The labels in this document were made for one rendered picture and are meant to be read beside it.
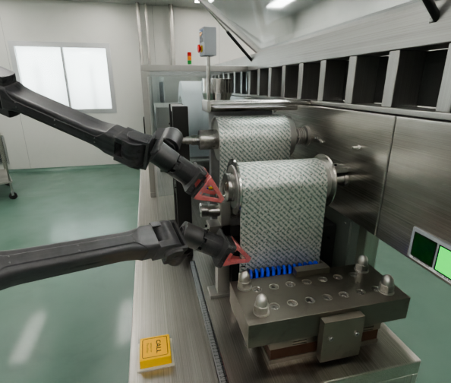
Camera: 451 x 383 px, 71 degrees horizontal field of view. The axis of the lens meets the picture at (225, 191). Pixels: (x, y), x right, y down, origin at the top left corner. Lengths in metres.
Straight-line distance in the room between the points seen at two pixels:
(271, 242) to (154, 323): 0.38
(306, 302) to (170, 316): 0.38
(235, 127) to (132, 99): 5.34
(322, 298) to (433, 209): 0.31
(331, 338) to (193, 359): 0.32
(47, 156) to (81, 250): 6.03
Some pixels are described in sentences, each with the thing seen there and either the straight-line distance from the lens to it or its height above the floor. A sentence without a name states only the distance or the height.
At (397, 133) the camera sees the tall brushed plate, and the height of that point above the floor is 1.40.
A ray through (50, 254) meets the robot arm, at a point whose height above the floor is 1.22.
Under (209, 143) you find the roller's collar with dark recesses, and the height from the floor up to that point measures 1.33.
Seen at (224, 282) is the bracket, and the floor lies 0.95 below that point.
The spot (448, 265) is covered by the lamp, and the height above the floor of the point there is 1.18.
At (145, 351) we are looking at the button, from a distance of 0.83.
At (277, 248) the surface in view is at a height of 1.09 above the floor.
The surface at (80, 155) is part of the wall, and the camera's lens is 6.52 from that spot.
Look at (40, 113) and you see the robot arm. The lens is 0.88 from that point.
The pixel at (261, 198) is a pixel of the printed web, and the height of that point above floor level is 1.23.
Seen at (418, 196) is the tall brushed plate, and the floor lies 1.28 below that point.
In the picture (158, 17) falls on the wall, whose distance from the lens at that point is 6.37.
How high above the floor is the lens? 1.50
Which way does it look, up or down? 19 degrees down
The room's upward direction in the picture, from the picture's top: straight up
